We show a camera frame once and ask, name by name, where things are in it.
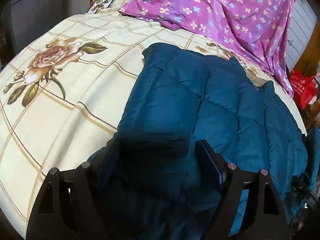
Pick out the cream floral bed sheet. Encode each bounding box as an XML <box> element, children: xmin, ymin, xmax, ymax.
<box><xmin>1</xmin><ymin>0</ymin><xmax>305</xmax><ymax>232</ymax></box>

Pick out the purple floral quilt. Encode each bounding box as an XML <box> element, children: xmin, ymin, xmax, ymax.
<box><xmin>120</xmin><ymin>0</ymin><xmax>295</xmax><ymax>95</ymax></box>

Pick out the grey refrigerator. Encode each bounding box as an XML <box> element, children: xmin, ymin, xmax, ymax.
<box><xmin>1</xmin><ymin>0</ymin><xmax>89</xmax><ymax>55</ymax></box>

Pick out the red shopping bag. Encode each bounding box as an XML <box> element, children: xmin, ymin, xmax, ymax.
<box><xmin>289</xmin><ymin>70</ymin><xmax>317</xmax><ymax>110</ymax></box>

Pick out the blue quilted down jacket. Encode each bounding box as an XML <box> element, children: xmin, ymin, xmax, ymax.
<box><xmin>91</xmin><ymin>43</ymin><xmax>319</xmax><ymax>239</ymax></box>

